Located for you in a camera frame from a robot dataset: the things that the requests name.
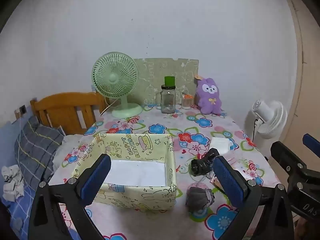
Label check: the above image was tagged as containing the yellow printed storage box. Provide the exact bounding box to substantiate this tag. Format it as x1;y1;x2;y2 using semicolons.
70;133;177;209

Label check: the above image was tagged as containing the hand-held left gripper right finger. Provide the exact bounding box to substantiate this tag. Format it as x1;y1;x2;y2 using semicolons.
212;157;294;240

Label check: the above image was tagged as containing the beige cabinet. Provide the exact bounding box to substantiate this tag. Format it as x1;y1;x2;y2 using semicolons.
285;0;320;150

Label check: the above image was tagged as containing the black soft item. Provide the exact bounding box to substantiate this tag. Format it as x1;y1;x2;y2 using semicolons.
190;148;220;177

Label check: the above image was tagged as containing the crumpled grey white cloth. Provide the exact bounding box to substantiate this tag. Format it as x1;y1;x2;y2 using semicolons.
1;164;25;202

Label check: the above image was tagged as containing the pale desk fan cord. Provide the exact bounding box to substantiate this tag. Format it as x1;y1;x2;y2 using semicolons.
100;99;118;117

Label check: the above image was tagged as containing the purple plush toy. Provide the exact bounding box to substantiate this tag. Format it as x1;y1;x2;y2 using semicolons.
194;74;223;115

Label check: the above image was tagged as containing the glass jar with green lid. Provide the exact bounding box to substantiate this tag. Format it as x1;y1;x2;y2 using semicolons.
156;76;181;114

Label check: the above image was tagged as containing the grey plaid pillow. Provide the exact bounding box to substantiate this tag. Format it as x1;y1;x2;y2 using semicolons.
14;116;65;190

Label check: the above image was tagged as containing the wooden headboard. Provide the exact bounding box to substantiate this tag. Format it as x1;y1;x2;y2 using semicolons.
30;92;110;135

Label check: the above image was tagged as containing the white drawstring pouch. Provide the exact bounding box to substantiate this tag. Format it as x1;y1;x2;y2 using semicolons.
209;137;234;154

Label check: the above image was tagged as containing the cotton swab container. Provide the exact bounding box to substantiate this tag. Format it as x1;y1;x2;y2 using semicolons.
181;94;194;110

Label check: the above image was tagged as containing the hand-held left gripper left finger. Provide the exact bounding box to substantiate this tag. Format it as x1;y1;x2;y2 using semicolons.
28;154;112;240

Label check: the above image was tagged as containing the grey sock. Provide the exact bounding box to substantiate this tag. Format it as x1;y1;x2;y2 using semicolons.
185;186;215;212

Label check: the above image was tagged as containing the white standing fan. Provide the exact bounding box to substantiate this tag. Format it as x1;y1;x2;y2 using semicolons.
246;99;288;143

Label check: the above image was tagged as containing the thin white cable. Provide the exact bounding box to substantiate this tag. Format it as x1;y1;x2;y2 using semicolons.
15;110;33;220

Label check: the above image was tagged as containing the floral tablecloth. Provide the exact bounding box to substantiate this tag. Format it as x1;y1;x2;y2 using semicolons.
47;102;283;240

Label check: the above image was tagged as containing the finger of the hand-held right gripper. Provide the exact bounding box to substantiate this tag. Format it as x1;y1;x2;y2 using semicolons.
271;141;308;180
302;134;320;157

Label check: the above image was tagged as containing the green patterned board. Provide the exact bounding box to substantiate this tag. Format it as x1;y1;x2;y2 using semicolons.
132;58;200;105

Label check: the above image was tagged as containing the green desk fan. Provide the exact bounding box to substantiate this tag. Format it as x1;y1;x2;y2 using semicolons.
91;52;143;118

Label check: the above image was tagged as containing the blue bed sheet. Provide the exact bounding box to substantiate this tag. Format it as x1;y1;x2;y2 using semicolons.
0;121;83;240

